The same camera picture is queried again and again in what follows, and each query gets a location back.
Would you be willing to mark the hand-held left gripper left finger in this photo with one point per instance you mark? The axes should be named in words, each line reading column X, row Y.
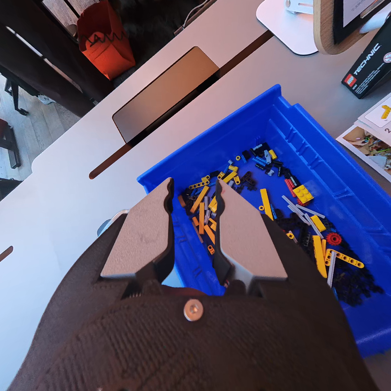
column 137, row 235

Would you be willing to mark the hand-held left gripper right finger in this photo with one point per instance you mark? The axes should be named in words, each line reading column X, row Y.
column 244, row 241

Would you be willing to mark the pile of small lego pieces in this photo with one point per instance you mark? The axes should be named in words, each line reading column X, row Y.
column 319, row 253

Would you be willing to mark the blue plastic bin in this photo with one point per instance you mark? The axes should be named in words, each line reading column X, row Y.
column 351, row 189

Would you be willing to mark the yellow studded lego brick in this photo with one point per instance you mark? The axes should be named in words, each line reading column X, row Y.
column 303, row 194

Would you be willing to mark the lego instruction booklet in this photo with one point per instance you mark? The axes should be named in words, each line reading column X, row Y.
column 366, row 146

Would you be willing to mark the black lego set box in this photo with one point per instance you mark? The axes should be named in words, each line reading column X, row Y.
column 371, row 67

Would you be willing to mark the small grey round device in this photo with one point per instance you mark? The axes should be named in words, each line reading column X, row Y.
column 105, row 224

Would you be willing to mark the red bench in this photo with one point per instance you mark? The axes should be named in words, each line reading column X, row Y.
column 7, row 140

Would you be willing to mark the black office chair base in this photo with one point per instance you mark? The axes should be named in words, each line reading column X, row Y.
column 15, row 97

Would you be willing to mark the white instruction card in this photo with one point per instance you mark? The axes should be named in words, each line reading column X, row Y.
column 380, row 116

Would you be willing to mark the dark brown furniture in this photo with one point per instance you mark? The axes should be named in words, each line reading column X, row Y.
column 45, row 61

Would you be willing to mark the white monitor stand base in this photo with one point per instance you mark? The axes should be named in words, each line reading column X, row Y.
column 284, row 27

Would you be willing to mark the wood-framed monitor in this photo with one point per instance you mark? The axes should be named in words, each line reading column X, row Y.
column 325, row 33

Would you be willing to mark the white printed paper sheet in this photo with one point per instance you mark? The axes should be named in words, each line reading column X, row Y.
column 357, row 12

